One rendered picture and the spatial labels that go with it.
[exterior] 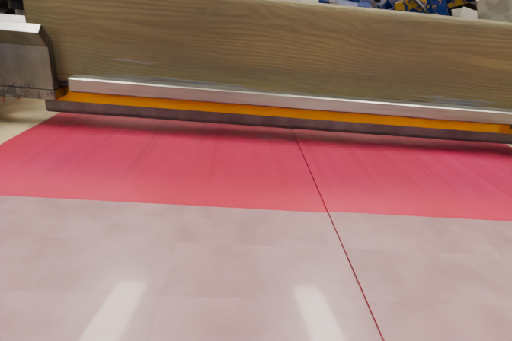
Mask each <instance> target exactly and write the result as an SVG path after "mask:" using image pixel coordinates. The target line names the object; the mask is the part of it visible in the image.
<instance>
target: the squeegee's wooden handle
mask: <svg viewBox="0 0 512 341"><path fill-rule="evenodd" d="M22 2H23V6H24V16H25V21H26V23H29V24H41V25H42V26H43V28H44V29H45V31H46V32H47V33H48V35H49V36H50V38H51V40H52V41H53V48H54V55H55V61H56V72H57V78H58V84H59V86H63V87H68V77H70V76H72V75H93V76H103V77H112V78H131V79H141V80H150V81H169V82H179V83H188V84H207V85H217V86H226V87H237V88H255V89H264V90H275V91H293V92H303V93H313V94H331V95H341V96H351V97H369V98H379V99H389V100H407V101H417V102H427V103H436V104H455V105H465V106H474V107H493V108H503V109H512V22H506V21H492V20H484V19H476V18H462V17H454V16H446V15H438V14H424V13H416V12H408V11H394V10H386V9H378V8H364V7H356V6H349V5H334V4H326V3H318V2H304V1H297V0H22Z"/></svg>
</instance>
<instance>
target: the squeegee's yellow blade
mask: <svg viewBox="0 0 512 341"><path fill-rule="evenodd" d="M66 90H67V95H65V96H63V97H61V98H59V99H57V100H64V101H75V102H85V103H96V104H116V105H127V106H137V107H157V108H168V109H178V110H198V111H209V112H220V113H240V114H250V115H261V116H281V117H291V118H302V119H312V120H332V121H343V122H353V123H373V124H384V125H394V126H415V127H425V128H436V129H456V130H466V131H477V132H497V133H507V134H512V129H511V128H510V125H501V124H490V123H471V122H461V121H451V120H431V119H421V118H411V117H400V116H380V115H370V114H360V113H341V112H331V111H320V110H301V109H290V108H280V107H261V106H251V105H240V104H221V103H210V102H200V101H190V100H170V99H160V98H150V97H131V96H120V95H109V94H90V93H80V92H71V91H69V87H66Z"/></svg>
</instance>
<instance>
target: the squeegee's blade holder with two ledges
mask: <svg viewBox="0 0 512 341"><path fill-rule="evenodd" d="M68 86H69V91H71V92H80V93H90V94H109V95H120V96H131V97H150V98H160V99H170V100H190V101H200V102H210V103H221V104H240V105H251V106H261V107H280V108H290V109H301V110H320V111H331V112H341V113H360V114H370V115H380V116H400V117H411V118H421V119H431V120H451V121H461V122H471V123H490V124H501V125H511V126H512V109H503V108H493V107H474V106H465V105H455V104H436V103H427V102H417V101H407V100H389V99H379V98H369V97H351V96H341V95H331V94H313V93H303V92H293V91H275V90H264V89H255V88H237V87H226V86H217V85H207V84H188V83H179V82H169V81H150V80H141V79H131V78H112V77H103V76H93V75H72V76H70V77H68Z"/></svg>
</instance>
